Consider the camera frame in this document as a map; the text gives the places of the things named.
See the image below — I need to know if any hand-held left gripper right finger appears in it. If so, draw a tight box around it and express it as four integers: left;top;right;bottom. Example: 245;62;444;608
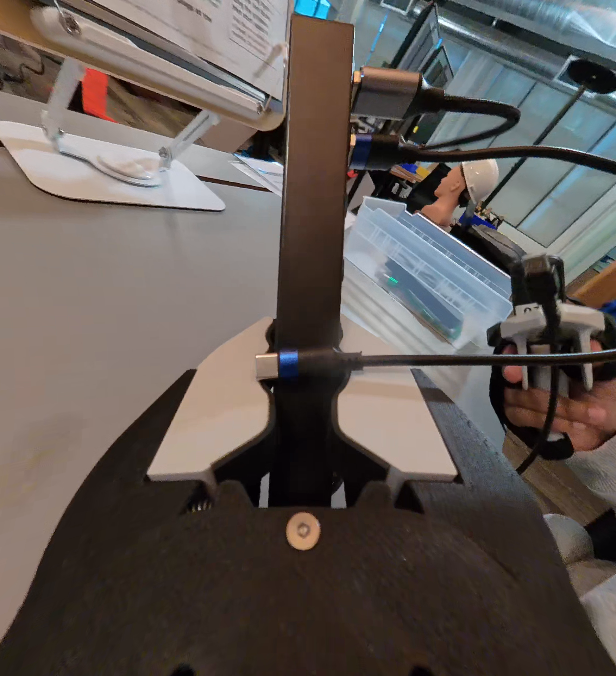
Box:
333;317;459;489

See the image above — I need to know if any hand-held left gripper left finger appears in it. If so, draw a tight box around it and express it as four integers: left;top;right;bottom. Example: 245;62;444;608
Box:
146;316;279;491

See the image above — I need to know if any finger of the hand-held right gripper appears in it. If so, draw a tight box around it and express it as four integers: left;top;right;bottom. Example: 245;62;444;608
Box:
558;305;605;393
499;305;547;390

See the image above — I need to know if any clear plastic bin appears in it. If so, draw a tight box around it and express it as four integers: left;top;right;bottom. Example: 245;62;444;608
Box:
342;196;516;350

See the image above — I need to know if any blue ringed usb cable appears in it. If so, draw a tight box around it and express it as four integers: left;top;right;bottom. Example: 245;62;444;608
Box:
255;132;616;382

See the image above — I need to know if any black usb hub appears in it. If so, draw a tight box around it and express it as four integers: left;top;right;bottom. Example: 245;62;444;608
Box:
267;14;356;509

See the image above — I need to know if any grey plug usb cable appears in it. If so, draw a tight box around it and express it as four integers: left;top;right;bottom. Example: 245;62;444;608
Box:
350;66;522;150

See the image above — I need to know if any person's right hand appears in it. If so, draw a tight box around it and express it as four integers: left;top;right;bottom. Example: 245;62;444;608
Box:
501;340;616;452

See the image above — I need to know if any white hard hat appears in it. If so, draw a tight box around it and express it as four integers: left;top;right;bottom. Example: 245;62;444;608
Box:
458;158;500;204

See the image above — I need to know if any mannequin head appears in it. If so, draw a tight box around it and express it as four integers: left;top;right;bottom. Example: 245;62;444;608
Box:
424;166;471;229

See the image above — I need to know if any black disc on pole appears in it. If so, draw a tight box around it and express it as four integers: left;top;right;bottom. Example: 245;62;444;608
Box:
482;58;616;209

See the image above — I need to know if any printed leaflet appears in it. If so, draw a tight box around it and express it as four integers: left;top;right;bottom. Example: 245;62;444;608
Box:
230;153;287;197

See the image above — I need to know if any white laptop stand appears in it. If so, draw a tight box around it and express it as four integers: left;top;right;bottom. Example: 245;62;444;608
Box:
0;0;289;213

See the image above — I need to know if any black monitor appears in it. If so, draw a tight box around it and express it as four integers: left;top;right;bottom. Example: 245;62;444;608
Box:
390;2;454;104

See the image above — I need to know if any printed paper sheet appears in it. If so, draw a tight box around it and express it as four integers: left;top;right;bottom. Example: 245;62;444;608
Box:
93;0;292;101

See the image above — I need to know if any silver ventilation duct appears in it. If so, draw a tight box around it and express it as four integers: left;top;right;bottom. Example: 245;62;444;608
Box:
435;0;616;112

